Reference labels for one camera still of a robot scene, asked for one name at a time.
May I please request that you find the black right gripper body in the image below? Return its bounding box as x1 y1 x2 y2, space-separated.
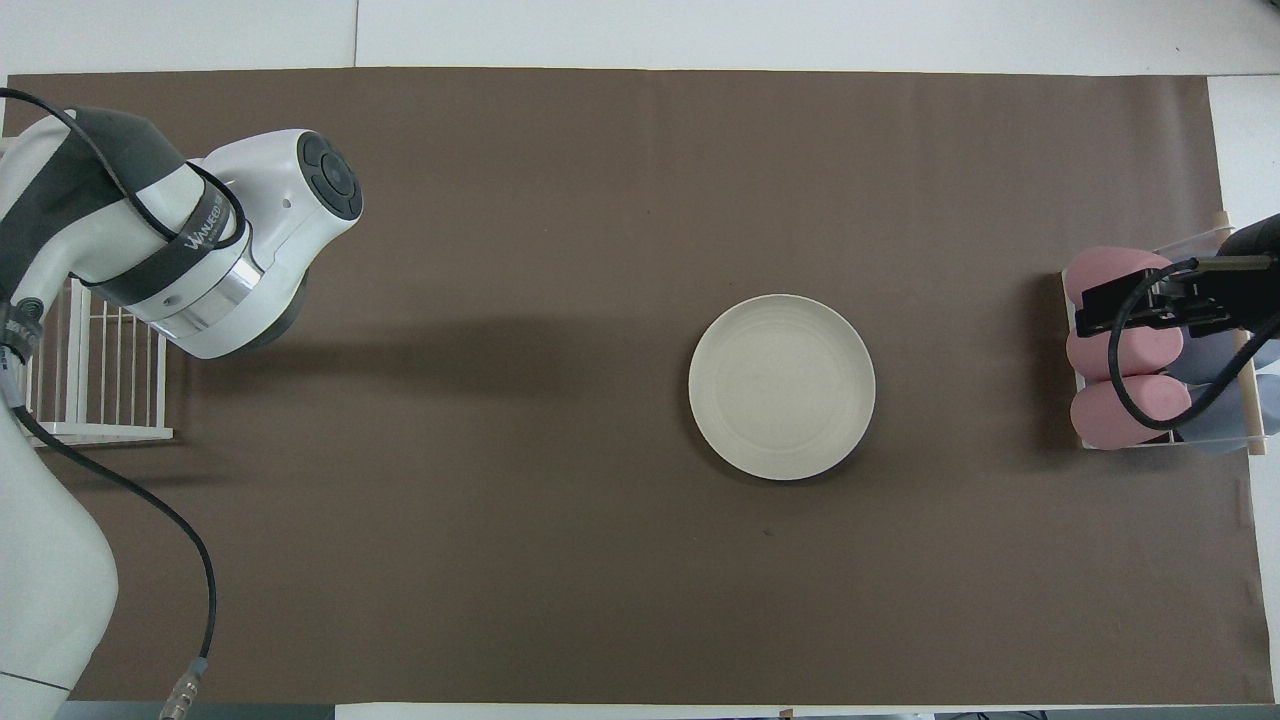
1150 213 1280 331

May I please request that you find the white wire dish rack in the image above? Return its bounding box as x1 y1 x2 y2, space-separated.
20 278 173 447

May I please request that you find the cream round plate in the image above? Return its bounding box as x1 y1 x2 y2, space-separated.
688 293 877 482

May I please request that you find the brown table mat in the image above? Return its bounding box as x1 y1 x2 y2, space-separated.
0 67 1273 706

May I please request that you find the pink plastic cup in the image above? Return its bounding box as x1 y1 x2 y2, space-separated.
1066 322 1185 382
1063 246 1173 307
1070 374 1193 451

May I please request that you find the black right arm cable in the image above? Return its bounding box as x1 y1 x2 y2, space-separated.
1105 255 1280 433

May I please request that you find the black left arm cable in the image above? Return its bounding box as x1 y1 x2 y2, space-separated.
0 88 249 720

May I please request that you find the cup rack with wooden rod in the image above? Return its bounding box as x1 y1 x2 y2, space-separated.
1062 210 1269 457

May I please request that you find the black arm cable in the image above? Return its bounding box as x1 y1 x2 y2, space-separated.
0 88 249 720
1105 255 1280 433

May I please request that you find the blue plastic cup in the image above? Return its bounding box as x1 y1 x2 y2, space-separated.
1175 375 1280 454
1178 325 1280 385

